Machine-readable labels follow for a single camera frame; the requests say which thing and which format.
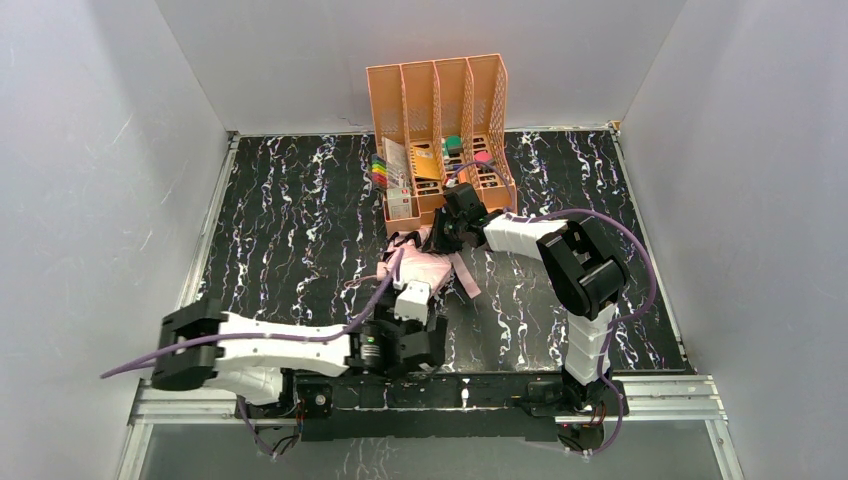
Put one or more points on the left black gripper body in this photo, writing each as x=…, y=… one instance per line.
x=424, y=336

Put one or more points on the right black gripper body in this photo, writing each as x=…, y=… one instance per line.
x=440, y=234

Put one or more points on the black pink folding umbrella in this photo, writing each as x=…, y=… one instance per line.
x=434, y=269

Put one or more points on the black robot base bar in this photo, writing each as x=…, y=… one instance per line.
x=446, y=405

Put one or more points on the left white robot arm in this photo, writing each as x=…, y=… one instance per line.
x=206, y=347

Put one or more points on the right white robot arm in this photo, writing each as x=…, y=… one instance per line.
x=585, y=271

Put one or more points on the white red box in organizer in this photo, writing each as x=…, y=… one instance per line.
x=399, y=203

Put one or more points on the pink grey eraser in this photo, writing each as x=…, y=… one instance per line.
x=483, y=157

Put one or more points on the yellow spiral notebook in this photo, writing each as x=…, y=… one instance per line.
x=424, y=163

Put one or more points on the green white eraser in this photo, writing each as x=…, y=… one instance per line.
x=452, y=145

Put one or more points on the orange plastic desk organizer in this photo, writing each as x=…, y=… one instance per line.
x=419, y=104

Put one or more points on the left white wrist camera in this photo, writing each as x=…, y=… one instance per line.
x=412, y=303

